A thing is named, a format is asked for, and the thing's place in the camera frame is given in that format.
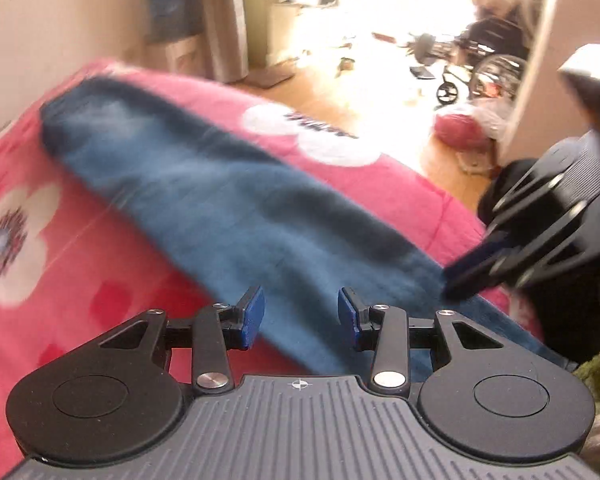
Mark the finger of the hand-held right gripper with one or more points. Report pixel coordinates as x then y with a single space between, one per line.
480 282
485 255

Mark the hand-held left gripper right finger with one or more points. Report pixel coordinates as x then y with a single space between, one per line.
351 317

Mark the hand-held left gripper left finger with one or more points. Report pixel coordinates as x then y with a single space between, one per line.
252 317

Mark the blue jeans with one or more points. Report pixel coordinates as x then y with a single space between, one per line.
205 185

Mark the red bag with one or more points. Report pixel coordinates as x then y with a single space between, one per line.
457 127

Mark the white plastic bag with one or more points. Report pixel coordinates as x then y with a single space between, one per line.
495 120

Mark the pink floral blanket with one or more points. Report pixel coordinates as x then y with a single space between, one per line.
105 260

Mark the wheelchair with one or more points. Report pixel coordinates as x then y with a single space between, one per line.
495 55

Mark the dark doormat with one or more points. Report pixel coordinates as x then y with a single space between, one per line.
270 77

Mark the white water dispenser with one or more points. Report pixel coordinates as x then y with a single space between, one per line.
172 57

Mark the beige curtain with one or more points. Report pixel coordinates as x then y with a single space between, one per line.
220 20

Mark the blue water bottle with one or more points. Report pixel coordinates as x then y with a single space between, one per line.
172 7

